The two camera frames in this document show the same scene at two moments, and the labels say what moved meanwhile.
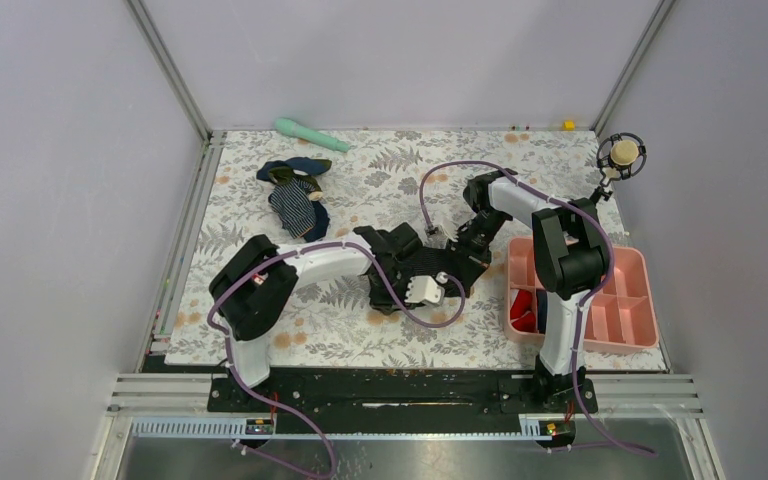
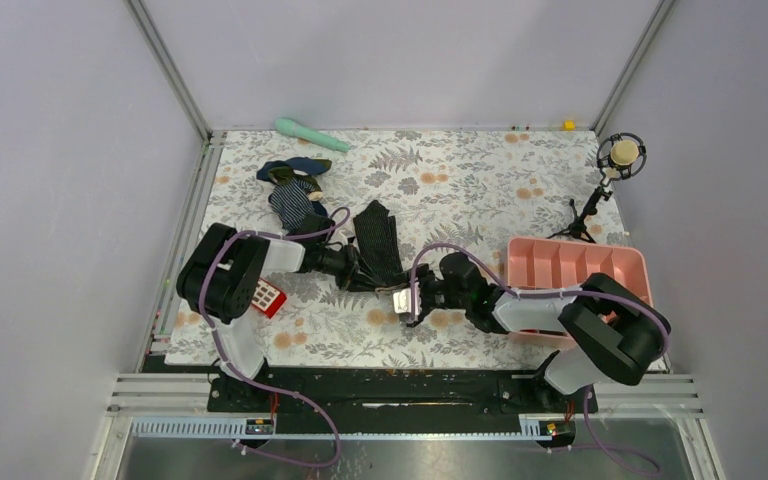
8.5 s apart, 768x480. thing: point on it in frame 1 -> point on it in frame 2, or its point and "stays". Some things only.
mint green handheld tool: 295,130 stays
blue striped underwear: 296,197 stays
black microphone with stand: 619,157 stays
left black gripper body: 381,296 -> 341,264
